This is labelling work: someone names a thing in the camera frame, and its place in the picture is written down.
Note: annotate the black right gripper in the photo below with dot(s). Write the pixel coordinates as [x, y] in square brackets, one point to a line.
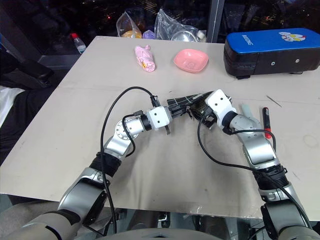
[206, 113]

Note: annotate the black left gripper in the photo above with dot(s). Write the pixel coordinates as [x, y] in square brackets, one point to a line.
[175, 112]

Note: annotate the black grid pouch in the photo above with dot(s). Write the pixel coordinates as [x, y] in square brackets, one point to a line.
[182, 101]

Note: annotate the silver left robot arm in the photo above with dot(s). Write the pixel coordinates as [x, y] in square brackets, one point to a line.
[117, 145]

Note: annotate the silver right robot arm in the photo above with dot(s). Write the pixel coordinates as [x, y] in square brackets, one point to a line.
[260, 150]

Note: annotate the pale green highlighter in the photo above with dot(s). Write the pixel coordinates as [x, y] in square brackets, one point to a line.
[246, 110]

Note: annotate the red marker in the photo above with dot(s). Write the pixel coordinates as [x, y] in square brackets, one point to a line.
[267, 125]

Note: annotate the pink bowl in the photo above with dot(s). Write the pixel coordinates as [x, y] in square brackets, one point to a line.
[191, 61]

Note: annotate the metal bowl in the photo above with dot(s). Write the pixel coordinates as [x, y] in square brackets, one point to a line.
[183, 36]

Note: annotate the thin dark stick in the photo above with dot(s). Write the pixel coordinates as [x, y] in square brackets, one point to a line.
[274, 101]

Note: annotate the purple cloth bundle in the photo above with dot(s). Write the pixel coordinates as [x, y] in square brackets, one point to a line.
[149, 34]

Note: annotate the clear plastic bag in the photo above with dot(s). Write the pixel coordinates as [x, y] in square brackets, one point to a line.
[167, 25]

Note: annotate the blue and black case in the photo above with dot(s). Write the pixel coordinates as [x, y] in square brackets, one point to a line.
[270, 52]

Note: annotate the plastic bag with yellow contents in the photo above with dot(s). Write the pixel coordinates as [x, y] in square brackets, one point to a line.
[130, 27]

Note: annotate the water bottle with red cap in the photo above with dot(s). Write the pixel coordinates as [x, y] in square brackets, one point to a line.
[78, 43]

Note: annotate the dark rounded robot torso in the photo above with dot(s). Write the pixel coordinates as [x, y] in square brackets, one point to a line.
[157, 236]

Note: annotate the black bag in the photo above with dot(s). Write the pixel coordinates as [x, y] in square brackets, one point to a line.
[25, 72]

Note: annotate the white cloth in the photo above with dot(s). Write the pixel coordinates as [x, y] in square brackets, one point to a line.
[7, 102]

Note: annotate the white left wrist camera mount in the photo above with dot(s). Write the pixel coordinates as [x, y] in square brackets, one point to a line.
[158, 117]

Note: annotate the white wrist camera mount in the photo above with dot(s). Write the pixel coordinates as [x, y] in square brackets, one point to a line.
[158, 117]
[220, 105]

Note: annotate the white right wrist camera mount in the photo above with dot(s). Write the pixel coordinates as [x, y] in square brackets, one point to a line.
[220, 105]

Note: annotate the grey window post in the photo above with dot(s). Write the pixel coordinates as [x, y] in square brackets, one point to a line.
[215, 20]

